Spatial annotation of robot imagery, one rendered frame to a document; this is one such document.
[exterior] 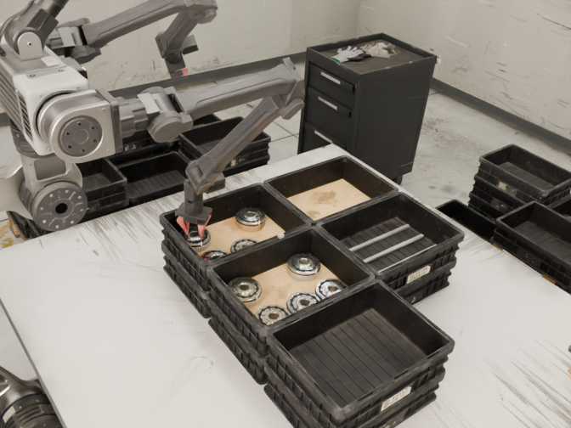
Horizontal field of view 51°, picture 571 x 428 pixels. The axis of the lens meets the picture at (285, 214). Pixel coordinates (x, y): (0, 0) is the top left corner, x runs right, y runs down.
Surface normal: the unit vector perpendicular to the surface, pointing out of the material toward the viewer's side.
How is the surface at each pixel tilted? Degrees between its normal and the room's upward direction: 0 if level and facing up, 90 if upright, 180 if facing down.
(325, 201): 0
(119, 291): 0
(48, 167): 90
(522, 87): 90
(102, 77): 90
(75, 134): 90
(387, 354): 0
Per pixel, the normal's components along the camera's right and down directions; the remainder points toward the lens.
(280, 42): 0.60, 0.49
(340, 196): 0.07, -0.82
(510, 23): -0.80, 0.30
